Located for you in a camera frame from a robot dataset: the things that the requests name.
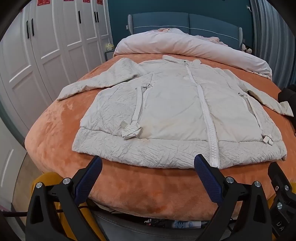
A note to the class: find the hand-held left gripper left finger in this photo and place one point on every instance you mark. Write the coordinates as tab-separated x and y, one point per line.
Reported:
89	176

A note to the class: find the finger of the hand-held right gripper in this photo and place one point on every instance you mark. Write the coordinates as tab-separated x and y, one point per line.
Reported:
278	178

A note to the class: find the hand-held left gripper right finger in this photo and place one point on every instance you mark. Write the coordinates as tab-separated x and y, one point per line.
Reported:
207	178

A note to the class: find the cream quilted zip jacket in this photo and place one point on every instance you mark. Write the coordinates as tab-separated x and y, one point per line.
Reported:
171	104

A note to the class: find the white power strip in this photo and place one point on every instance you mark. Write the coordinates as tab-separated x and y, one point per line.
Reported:
185	224

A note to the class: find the orange plush blanket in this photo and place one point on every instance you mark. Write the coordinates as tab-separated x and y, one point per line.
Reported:
138	190

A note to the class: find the dark cloth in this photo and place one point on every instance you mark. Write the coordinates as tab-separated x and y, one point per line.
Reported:
288	93

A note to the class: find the dark nightstand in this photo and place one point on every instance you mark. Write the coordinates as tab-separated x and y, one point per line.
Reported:
108	55

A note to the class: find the tissue box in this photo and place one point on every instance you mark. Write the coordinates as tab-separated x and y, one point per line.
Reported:
110	46

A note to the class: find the grey curtain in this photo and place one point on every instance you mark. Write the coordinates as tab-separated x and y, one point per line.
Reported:
272	46

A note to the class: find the small plush toy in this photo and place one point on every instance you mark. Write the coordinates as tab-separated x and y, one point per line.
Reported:
246	49

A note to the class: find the pink duvet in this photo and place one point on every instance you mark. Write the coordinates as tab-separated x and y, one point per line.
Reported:
185	44

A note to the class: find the white panelled wardrobe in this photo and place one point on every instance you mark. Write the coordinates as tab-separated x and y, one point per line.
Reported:
46	46

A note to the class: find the blue padded headboard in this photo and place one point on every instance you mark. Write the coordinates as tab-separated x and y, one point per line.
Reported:
161	20

